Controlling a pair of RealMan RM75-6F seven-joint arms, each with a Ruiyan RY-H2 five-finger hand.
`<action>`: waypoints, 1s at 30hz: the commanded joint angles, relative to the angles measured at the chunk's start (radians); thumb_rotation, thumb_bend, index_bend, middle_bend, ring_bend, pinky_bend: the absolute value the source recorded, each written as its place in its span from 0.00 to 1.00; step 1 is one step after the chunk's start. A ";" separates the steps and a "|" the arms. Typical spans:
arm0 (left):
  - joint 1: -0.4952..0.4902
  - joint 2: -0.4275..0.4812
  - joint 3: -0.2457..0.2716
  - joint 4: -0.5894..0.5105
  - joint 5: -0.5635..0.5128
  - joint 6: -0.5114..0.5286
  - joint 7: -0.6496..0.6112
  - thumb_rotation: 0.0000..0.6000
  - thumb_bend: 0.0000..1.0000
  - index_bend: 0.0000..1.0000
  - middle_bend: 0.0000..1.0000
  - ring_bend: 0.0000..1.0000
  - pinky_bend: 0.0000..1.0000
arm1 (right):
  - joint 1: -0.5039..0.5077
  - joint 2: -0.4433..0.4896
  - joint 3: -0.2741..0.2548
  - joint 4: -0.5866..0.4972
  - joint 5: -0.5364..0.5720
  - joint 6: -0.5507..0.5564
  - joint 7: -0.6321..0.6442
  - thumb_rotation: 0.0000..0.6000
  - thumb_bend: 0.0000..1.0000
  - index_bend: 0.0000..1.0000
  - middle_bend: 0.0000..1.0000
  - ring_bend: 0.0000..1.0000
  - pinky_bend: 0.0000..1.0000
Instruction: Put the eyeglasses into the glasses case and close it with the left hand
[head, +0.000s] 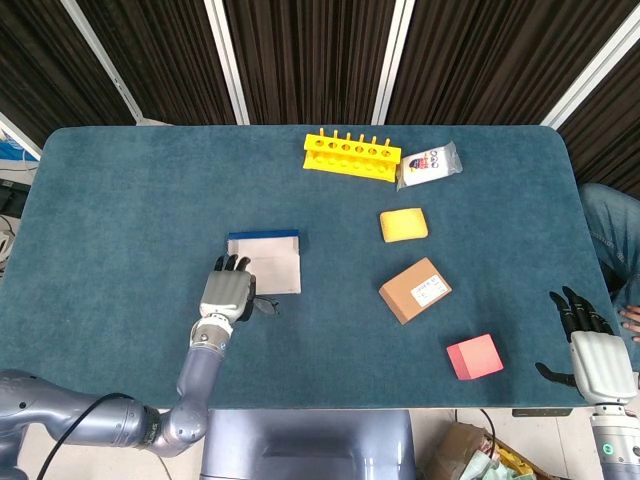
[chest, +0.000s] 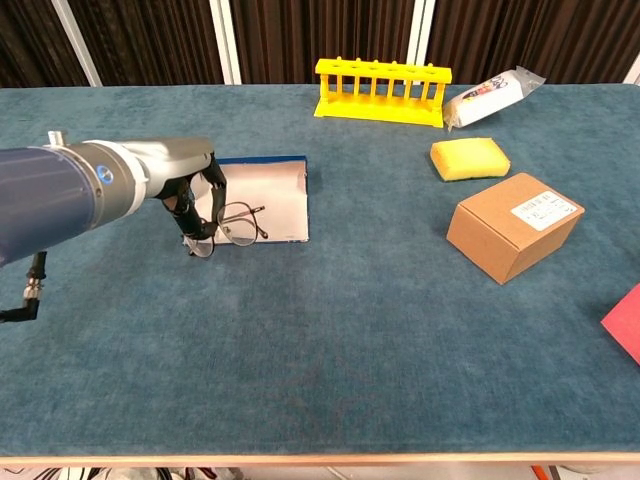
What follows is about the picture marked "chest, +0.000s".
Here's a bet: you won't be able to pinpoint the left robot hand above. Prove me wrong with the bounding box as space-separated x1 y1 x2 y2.
114 138 229 244

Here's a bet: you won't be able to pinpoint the wire-frame eyeglasses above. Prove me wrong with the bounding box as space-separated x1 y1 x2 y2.
187 201 270 260

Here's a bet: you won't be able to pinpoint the grey glasses case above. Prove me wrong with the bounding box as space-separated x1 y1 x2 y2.
192 155 311 246

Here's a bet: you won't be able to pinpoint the brown cardboard box with label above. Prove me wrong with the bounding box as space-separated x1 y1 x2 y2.
446 172 586 286

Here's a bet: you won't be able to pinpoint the dark pleated curtain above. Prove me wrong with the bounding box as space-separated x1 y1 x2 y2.
0 0 640 89

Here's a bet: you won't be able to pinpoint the yellow test tube rack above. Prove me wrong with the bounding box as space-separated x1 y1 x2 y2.
313 57 454 130

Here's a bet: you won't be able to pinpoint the teal table cloth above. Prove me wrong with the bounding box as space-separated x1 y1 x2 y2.
0 82 640 457

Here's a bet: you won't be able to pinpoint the yellow sponge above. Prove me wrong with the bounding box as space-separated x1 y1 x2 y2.
429 137 512 183

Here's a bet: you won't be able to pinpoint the white plastic packet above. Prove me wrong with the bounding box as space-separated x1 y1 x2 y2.
442 65 546 132

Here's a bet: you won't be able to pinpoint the pink red cube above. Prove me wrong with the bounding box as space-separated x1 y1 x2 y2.
600 283 640 365

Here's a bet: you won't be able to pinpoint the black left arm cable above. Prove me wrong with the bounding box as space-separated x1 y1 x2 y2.
0 251 49 325

